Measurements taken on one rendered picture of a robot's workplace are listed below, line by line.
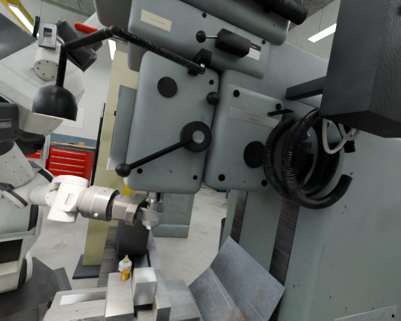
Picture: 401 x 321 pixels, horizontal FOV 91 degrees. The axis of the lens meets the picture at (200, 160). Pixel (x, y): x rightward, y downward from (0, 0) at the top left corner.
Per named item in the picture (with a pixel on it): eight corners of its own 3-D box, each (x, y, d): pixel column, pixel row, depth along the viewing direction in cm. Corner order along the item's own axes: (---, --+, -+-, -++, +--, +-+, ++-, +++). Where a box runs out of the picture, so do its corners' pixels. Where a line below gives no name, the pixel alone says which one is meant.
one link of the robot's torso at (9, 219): (-18, 230, 84) (-3, 122, 85) (35, 224, 96) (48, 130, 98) (-22, 242, 73) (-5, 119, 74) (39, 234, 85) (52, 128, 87)
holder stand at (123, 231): (116, 256, 82) (123, 210, 81) (116, 233, 102) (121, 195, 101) (146, 255, 87) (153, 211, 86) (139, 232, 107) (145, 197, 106)
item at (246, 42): (196, 37, 39) (200, 16, 39) (190, 46, 42) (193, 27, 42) (249, 58, 43) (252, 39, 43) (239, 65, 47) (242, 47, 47)
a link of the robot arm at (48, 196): (70, 174, 52) (51, 174, 59) (56, 208, 49) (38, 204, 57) (93, 181, 57) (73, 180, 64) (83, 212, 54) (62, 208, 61)
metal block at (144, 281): (131, 306, 48) (135, 283, 48) (130, 289, 54) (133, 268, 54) (153, 303, 50) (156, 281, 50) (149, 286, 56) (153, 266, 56)
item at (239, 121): (208, 188, 46) (227, 79, 45) (181, 172, 69) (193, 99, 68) (271, 195, 53) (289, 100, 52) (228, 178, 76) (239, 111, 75)
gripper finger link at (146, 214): (160, 222, 53) (137, 218, 52) (162, 211, 52) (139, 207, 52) (159, 225, 51) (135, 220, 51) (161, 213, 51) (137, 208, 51)
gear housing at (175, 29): (127, 28, 37) (135, -26, 37) (126, 70, 60) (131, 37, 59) (267, 79, 49) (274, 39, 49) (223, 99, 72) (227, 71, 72)
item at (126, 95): (106, 170, 48) (119, 83, 47) (107, 168, 51) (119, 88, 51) (123, 172, 49) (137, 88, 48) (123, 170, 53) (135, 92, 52)
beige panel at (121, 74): (72, 279, 190) (107, 39, 180) (80, 256, 227) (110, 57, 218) (128, 275, 209) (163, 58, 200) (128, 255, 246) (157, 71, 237)
